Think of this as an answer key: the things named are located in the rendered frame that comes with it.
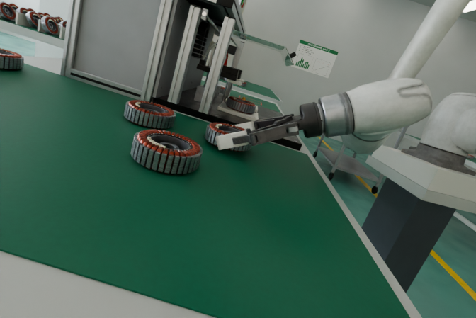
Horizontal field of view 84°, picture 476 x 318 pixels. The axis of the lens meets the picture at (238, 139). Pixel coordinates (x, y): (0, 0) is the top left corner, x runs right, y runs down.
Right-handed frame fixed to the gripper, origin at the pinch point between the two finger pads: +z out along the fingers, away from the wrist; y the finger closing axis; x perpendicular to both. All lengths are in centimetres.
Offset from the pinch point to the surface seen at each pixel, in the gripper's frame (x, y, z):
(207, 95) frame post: 10.3, 19.0, 8.6
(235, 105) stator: 4.6, 34.7, 3.6
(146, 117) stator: 8.5, -7.2, 15.4
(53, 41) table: 65, 100, 122
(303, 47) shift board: 65, 578, -79
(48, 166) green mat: 6.2, -32.1, 15.9
